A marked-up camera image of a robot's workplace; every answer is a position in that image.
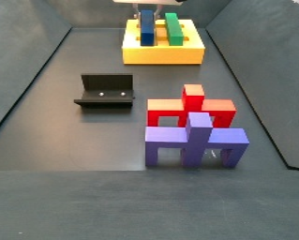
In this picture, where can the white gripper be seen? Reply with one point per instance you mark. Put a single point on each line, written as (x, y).
(160, 4)

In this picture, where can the blue rectangular block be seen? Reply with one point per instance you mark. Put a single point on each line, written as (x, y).
(146, 28)

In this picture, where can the yellow slotted board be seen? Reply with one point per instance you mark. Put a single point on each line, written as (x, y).
(162, 54)

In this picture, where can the green rectangular block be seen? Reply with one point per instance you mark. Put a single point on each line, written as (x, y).
(174, 30)

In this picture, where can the red cross-shaped block structure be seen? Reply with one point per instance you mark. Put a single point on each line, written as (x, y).
(193, 102)

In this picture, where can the purple cross-shaped block structure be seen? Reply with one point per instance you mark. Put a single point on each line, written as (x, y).
(194, 138)

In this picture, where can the black angled bracket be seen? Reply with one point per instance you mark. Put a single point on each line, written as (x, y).
(108, 90)

